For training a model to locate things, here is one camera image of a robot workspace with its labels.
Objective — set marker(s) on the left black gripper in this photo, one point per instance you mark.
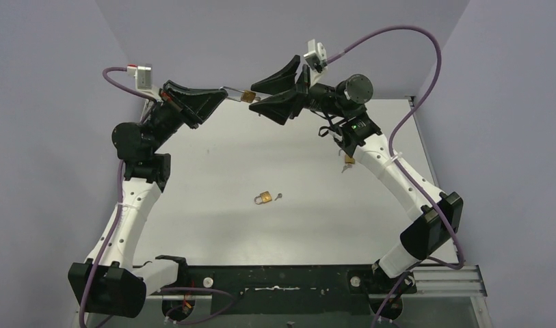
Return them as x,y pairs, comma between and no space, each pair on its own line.
175,103

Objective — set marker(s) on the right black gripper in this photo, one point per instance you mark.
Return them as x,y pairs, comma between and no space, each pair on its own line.
278,108

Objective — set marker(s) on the brass padlock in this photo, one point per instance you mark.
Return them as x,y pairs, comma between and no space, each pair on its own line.
237,95
348,160
263,198

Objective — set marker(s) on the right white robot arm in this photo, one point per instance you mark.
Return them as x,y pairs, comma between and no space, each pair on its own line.
435,216

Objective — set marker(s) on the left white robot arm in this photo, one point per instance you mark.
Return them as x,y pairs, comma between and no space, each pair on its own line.
107,282

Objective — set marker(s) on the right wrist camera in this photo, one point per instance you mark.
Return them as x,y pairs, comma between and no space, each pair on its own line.
316,59

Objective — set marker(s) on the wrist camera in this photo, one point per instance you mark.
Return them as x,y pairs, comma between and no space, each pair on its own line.
143,75
316,59

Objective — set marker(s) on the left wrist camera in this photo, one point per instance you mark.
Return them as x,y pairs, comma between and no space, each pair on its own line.
143,75

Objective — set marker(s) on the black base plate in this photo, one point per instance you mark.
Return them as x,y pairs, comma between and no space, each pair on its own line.
353,289

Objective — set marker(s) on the aluminium rail frame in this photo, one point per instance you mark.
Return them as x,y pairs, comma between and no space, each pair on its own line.
433,279

